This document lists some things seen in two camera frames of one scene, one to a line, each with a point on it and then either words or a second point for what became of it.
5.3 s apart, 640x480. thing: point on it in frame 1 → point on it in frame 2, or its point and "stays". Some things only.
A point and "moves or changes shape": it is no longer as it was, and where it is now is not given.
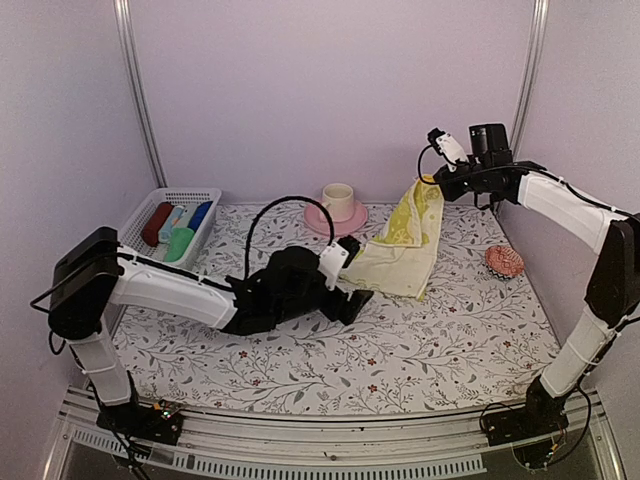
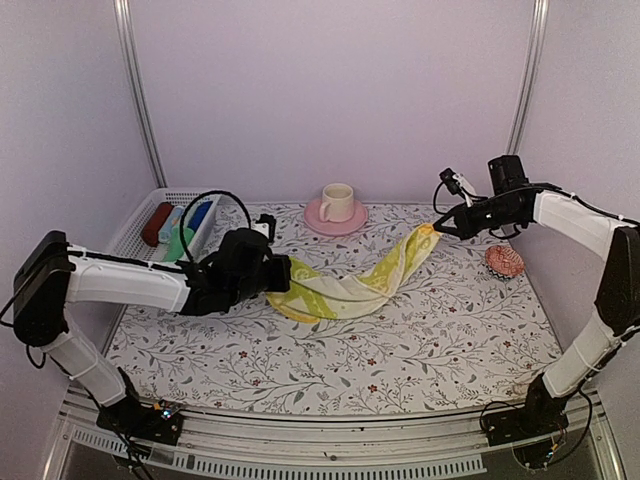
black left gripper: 355,306 → 281,283
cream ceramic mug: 340,201 stays
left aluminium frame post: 146,92 stays
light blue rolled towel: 165,231 stays
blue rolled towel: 198,215 stays
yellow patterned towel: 401,260 moves or changes shape
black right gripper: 452,190 → 465,229
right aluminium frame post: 530,76 stays
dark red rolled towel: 150,232 stays
